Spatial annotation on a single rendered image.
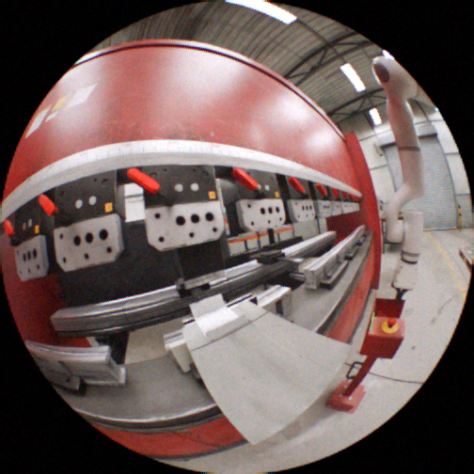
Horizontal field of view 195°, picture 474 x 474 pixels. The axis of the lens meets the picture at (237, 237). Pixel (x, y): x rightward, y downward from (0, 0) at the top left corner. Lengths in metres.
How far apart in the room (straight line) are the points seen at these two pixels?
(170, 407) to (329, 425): 1.02
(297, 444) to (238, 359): 1.02
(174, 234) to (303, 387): 0.29
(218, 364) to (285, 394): 0.10
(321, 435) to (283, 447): 0.22
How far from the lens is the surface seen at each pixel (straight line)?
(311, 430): 1.21
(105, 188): 0.30
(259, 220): 0.34
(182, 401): 0.37
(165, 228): 0.26
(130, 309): 0.61
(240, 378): 0.22
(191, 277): 0.30
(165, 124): 0.37
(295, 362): 0.23
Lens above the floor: 1.19
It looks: 3 degrees down
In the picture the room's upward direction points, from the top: 10 degrees counter-clockwise
